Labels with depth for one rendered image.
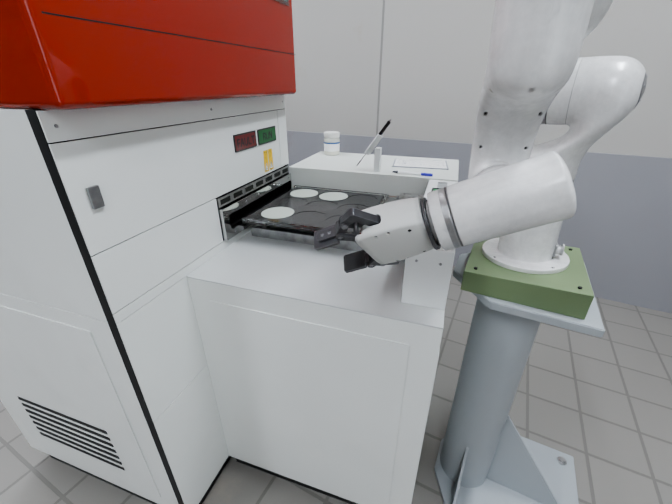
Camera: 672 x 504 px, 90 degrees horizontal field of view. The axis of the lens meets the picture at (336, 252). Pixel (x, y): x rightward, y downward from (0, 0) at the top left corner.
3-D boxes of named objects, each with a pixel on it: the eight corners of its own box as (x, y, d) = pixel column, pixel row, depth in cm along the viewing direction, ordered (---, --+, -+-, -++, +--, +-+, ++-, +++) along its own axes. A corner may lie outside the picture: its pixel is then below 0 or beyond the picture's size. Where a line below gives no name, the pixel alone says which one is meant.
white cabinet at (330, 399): (231, 470, 121) (185, 278, 84) (324, 314, 203) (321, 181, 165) (409, 539, 103) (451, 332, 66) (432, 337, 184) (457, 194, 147)
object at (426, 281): (400, 302, 74) (406, 246, 68) (424, 217, 121) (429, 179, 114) (444, 311, 71) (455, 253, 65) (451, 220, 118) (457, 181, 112)
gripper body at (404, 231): (442, 216, 52) (376, 236, 56) (424, 179, 44) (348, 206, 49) (452, 259, 48) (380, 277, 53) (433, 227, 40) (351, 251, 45)
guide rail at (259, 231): (251, 235, 106) (250, 227, 105) (255, 233, 108) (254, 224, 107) (410, 259, 92) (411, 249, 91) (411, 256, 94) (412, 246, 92)
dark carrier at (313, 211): (246, 219, 99) (246, 217, 99) (295, 188, 128) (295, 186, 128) (358, 234, 89) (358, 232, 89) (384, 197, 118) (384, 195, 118)
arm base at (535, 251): (567, 248, 86) (588, 176, 77) (570, 282, 71) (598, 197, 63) (487, 235, 94) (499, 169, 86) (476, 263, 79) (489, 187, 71)
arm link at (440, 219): (455, 208, 51) (435, 214, 52) (441, 174, 44) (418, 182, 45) (467, 257, 47) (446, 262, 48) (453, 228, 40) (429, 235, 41)
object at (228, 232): (222, 240, 97) (217, 209, 93) (288, 196, 134) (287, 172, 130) (227, 241, 96) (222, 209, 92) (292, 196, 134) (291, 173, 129)
